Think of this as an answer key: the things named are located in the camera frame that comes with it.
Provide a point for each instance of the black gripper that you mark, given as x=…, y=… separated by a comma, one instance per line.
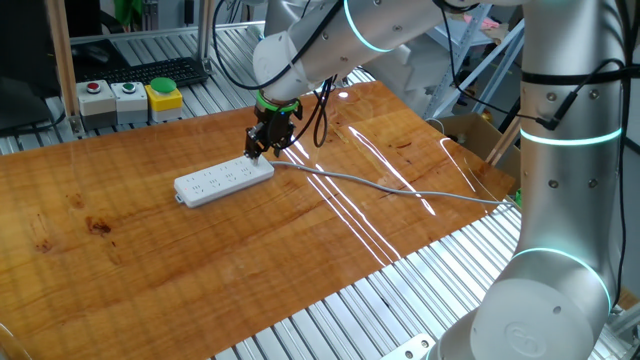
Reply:
x=277, y=125

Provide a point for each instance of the white power strip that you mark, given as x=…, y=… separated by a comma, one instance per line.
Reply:
x=220, y=182

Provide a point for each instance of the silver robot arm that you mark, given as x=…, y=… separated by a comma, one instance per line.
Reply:
x=565, y=200

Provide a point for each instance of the yellow box green mushroom button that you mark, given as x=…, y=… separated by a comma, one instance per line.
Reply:
x=164, y=100

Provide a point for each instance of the grey box green button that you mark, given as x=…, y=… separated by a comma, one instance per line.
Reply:
x=130, y=102

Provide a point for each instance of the grey box red button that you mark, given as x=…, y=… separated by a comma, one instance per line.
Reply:
x=96, y=102

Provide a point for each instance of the wood grain table mat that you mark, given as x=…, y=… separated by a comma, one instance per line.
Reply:
x=200, y=260

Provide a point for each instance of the black keyboard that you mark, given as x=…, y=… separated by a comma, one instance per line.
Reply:
x=150, y=70

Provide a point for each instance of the green hanging cloth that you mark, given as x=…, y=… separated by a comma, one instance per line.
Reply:
x=127, y=12

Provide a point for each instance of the black computer mouse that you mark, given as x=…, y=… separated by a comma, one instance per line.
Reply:
x=96, y=53

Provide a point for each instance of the cardboard box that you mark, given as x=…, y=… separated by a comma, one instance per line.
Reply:
x=470, y=135

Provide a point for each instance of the black monitor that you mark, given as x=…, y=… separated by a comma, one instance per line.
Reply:
x=20, y=75

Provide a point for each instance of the aluminium post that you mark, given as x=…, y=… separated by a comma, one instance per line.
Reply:
x=204, y=30

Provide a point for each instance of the wooden post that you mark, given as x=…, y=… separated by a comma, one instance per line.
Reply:
x=62, y=60

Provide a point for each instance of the grey metal shelf frame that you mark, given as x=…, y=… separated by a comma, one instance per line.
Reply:
x=470, y=55

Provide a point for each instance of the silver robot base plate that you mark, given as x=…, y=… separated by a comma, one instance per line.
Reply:
x=412, y=350

